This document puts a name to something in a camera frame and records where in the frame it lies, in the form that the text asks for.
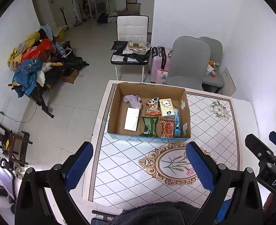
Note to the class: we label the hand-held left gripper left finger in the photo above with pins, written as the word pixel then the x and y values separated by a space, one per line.
pixel 79 166

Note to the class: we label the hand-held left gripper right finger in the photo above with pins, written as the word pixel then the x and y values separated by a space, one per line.
pixel 200 166

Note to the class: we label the blue tube packet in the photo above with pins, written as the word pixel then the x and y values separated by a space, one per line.
pixel 178 123

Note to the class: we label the red snack packet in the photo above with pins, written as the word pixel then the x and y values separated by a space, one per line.
pixel 168 128

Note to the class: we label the green snack packet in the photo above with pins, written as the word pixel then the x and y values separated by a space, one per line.
pixel 149 126

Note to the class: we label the yellow tissue pack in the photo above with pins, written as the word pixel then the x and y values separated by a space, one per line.
pixel 167 107

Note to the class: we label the white packet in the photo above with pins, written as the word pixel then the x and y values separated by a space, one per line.
pixel 132 119

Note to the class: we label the orange snack packet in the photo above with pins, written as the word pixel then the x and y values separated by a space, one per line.
pixel 153 111

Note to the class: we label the panda print snack packet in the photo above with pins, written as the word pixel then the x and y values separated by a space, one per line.
pixel 152 102

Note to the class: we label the purple socks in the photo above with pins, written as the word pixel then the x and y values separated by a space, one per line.
pixel 133 100

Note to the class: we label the blue seat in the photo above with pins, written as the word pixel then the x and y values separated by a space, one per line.
pixel 223 209

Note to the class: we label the black folding stand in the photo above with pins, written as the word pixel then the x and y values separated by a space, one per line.
pixel 41 100

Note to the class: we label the dark shoe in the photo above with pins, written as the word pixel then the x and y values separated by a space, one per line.
pixel 11 204

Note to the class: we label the dark wooden chair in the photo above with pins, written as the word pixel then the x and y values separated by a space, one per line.
pixel 1 136

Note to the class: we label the yellow white pack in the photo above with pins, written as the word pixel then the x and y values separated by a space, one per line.
pixel 209 69

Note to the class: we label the orange snack bag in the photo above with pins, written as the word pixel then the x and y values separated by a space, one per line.
pixel 212 63

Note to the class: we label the small brown cardboard box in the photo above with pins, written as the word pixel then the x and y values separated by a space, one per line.
pixel 70 75

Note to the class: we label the small grey chair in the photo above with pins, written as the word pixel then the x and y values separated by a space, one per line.
pixel 215 49

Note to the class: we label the black duffel bag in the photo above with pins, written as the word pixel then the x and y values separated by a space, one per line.
pixel 70 63

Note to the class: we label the large grey chair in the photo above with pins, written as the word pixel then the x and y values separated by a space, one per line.
pixel 188 61

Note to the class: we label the pink suitcase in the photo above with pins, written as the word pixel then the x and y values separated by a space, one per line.
pixel 159 63

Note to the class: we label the pile of colourful clothes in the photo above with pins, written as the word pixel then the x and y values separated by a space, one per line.
pixel 32 61

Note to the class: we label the flat black bag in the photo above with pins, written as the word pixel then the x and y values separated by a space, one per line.
pixel 119 45

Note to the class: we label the yellow bag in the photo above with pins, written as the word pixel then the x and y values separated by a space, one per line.
pixel 61 34

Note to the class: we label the stack of papers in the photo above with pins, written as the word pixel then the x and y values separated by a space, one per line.
pixel 138 45

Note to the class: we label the white padded chair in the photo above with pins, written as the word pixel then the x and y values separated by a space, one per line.
pixel 132 28

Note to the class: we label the white cabinet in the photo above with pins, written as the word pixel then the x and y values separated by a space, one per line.
pixel 147 9

